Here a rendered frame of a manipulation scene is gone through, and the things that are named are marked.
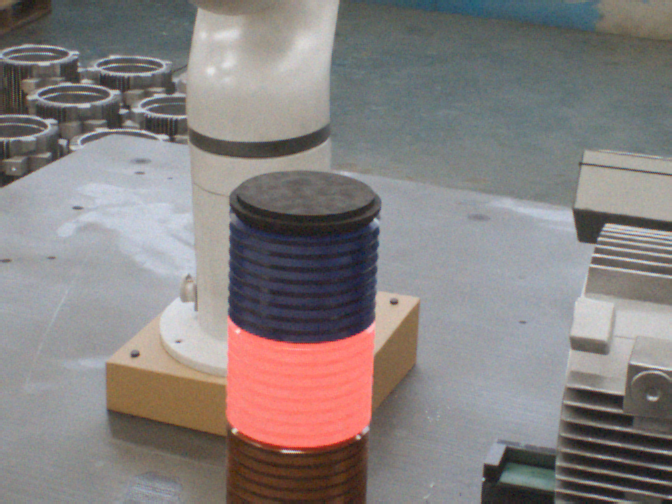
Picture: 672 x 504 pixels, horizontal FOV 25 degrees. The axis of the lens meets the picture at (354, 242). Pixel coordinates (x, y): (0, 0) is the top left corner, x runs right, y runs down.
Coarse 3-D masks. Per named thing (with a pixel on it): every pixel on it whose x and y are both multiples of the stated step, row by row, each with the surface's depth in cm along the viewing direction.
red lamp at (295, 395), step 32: (256, 352) 59; (288, 352) 59; (320, 352) 59; (352, 352) 60; (256, 384) 60; (288, 384) 59; (320, 384) 59; (352, 384) 60; (256, 416) 60; (288, 416) 60; (320, 416) 60; (352, 416) 61
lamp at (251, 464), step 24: (240, 432) 61; (360, 432) 62; (240, 456) 62; (264, 456) 61; (288, 456) 60; (312, 456) 60; (336, 456) 61; (360, 456) 62; (240, 480) 62; (264, 480) 61; (288, 480) 61; (312, 480) 61; (336, 480) 61; (360, 480) 63
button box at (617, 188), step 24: (600, 168) 111; (624, 168) 110; (648, 168) 110; (576, 192) 111; (600, 192) 110; (624, 192) 110; (648, 192) 110; (576, 216) 111; (600, 216) 110; (624, 216) 109; (648, 216) 109
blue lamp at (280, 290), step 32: (256, 256) 58; (288, 256) 57; (320, 256) 57; (352, 256) 58; (256, 288) 58; (288, 288) 58; (320, 288) 58; (352, 288) 59; (256, 320) 59; (288, 320) 58; (320, 320) 58; (352, 320) 59
